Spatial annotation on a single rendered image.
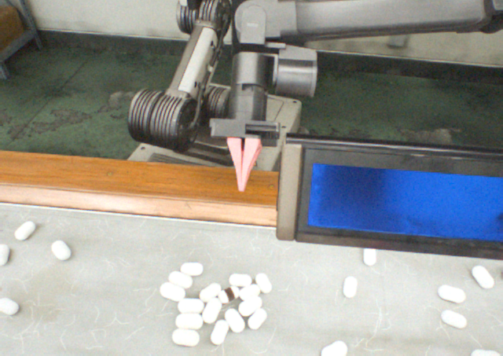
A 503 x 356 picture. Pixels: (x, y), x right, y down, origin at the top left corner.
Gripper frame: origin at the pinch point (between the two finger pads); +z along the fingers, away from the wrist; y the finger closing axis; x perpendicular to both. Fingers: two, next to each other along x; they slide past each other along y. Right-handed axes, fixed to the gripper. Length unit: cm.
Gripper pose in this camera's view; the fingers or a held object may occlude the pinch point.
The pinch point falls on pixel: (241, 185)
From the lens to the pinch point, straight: 59.7
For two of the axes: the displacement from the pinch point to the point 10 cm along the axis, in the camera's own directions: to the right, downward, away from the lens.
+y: 9.9, 0.7, -0.8
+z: -0.8, 9.9, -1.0
